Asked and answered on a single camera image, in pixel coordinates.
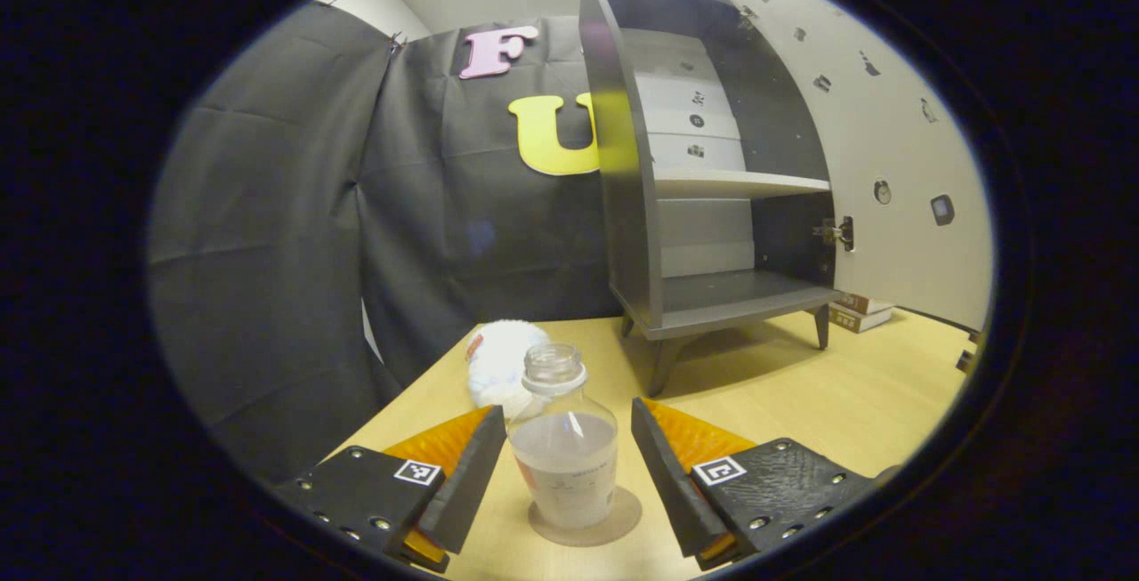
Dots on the dark grey cabinet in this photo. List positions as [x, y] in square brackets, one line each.
[623, 189]

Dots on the grey cabinet shelf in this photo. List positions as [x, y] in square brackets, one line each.
[739, 182]

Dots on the metal door hinge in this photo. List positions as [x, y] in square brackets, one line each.
[835, 232]
[746, 16]

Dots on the metal cloth clip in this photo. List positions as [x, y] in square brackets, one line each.
[395, 41]

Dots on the white fluffy plush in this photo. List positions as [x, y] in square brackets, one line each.
[498, 363]

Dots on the clear glass bottle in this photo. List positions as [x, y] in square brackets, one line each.
[565, 465]

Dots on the black backdrop cloth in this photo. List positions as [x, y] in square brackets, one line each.
[267, 234]

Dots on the brown book stack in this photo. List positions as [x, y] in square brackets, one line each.
[861, 314]

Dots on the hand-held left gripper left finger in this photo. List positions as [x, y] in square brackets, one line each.
[463, 492]

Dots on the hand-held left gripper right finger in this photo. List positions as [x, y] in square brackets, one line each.
[672, 483]

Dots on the round brown coaster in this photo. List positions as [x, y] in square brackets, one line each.
[623, 514]

